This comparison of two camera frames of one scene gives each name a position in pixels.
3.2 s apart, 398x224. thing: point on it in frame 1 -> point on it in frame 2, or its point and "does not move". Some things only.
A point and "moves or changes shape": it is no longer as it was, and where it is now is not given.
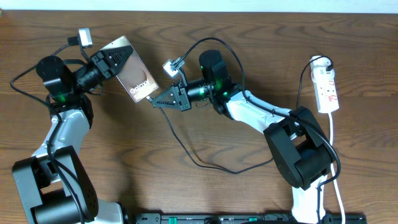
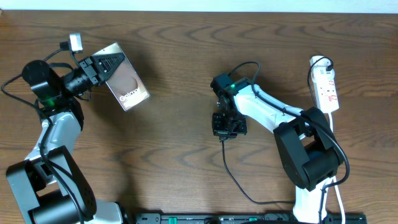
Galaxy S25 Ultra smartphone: [133, 74] moves or changes shape
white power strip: [322, 73] does not move
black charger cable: [244, 168] -> [329, 67]
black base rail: [235, 218] does not move
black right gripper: [178, 103] -> [218, 131]
